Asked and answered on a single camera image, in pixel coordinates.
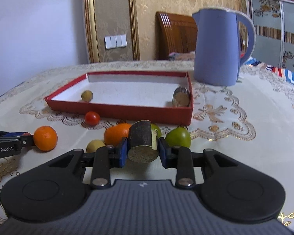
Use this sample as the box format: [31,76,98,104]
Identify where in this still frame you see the pale yellow longan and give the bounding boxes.
[86,139,105,153]

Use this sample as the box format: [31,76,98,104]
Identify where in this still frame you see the colourful striped bedding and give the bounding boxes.
[244,57,294,85]

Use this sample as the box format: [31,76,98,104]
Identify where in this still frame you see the dark sugarcane piece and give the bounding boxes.
[127,120,159,163]

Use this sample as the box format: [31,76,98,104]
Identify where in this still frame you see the sugarcane piece at tray right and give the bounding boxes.
[172,87,190,107]

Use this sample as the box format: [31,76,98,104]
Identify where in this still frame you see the large orange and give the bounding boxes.
[103,123,131,146]

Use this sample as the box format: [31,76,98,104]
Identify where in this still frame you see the red shallow box tray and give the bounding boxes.
[45,71,194,126]

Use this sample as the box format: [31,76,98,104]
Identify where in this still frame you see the small orange mandarin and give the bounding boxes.
[33,126,58,152]

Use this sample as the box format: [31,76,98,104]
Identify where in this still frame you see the patterned wardrobe sliding doors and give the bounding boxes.
[250,0,294,72]

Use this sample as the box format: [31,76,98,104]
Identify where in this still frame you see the red cherry tomato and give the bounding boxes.
[84,111,100,126]

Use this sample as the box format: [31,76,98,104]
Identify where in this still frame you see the green tomato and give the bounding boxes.
[165,127,192,148]
[151,124,162,138]

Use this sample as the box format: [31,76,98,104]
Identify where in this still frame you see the gold framed wall panel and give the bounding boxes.
[83,0,140,63]

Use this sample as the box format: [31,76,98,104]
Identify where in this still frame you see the white wall switch panel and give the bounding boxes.
[104,34,127,49]

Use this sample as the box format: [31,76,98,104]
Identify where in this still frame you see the blue electric kettle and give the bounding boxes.
[192,7,255,87]

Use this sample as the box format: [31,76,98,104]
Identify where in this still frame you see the wooden bed headboard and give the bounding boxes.
[155,12,198,60]

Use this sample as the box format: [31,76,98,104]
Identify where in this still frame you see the embroidered cream tablecloth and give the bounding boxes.
[0,61,294,230]

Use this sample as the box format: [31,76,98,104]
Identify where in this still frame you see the yellow-green longan in tray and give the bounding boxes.
[81,90,93,102]

